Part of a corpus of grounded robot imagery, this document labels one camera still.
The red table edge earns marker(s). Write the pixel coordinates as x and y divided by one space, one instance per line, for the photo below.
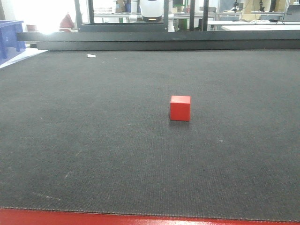
43 217

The blue plastic crate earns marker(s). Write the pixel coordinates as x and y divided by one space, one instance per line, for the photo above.
9 44

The red magnetic cube block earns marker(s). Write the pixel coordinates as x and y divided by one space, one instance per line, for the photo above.
180 108

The dark grey carpet mat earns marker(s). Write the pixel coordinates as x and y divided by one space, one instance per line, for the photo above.
95 135

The black metal frame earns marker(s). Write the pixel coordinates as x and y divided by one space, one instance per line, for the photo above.
158 36

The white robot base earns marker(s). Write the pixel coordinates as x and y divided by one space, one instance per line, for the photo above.
153 11

